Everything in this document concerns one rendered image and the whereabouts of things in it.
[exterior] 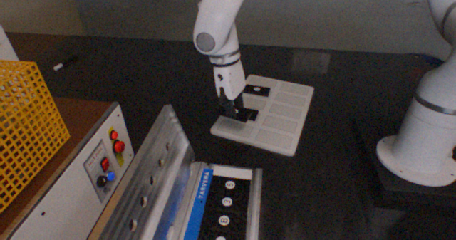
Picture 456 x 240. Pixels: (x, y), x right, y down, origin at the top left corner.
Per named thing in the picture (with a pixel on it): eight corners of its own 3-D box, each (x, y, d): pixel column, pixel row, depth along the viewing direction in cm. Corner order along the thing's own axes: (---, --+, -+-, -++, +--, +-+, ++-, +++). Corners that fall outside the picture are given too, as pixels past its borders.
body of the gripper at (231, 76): (229, 65, 68) (236, 102, 74) (244, 50, 76) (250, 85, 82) (204, 64, 72) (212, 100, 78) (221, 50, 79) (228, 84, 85)
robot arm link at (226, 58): (229, 56, 67) (231, 67, 69) (244, 43, 74) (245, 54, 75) (201, 56, 71) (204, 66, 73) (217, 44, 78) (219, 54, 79)
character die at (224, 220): (244, 237, 57) (245, 234, 56) (199, 230, 58) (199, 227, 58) (247, 216, 61) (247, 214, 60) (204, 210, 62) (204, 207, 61)
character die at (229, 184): (249, 199, 65) (249, 195, 64) (209, 193, 66) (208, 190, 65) (250, 182, 68) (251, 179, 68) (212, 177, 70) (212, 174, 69)
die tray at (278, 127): (293, 157, 78) (293, 154, 78) (209, 133, 87) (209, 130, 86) (313, 89, 107) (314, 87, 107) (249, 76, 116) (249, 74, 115)
